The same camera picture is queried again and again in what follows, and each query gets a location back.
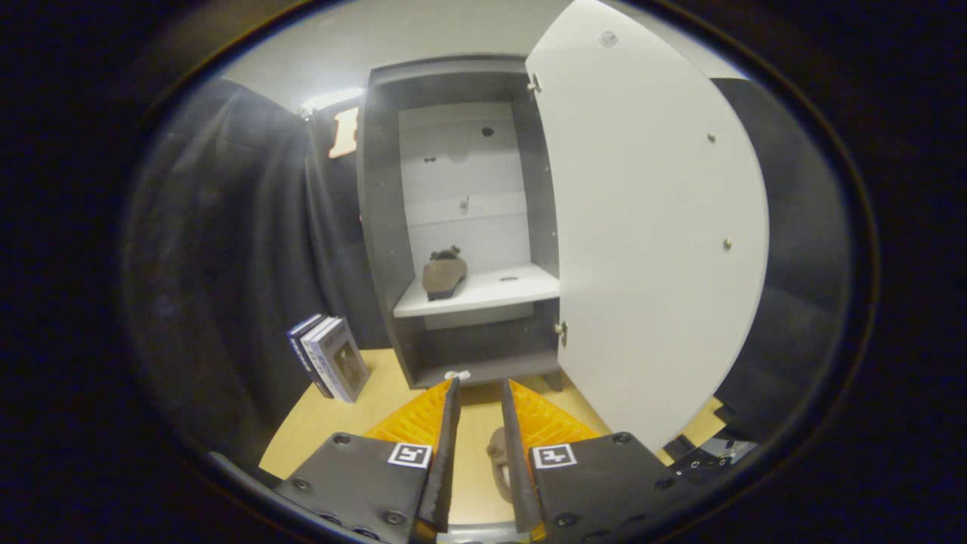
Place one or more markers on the black backdrop cloth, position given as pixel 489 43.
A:
pixel 227 264

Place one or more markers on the metal door hinge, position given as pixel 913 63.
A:
pixel 560 330
pixel 534 82

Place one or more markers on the dark blue book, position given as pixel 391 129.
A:
pixel 298 344

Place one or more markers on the white shoe cabinet door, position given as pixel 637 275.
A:
pixel 650 227

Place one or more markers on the white cabinet shelf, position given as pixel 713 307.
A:
pixel 491 291

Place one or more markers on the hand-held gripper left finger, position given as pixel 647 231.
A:
pixel 449 453

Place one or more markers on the brown shoe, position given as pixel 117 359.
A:
pixel 496 457
pixel 444 275

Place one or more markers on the grey shoe cabinet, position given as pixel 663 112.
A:
pixel 381 227

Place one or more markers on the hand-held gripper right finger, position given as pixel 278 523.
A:
pixel 516 461

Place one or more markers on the grey cover book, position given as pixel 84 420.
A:
pixel 344 363

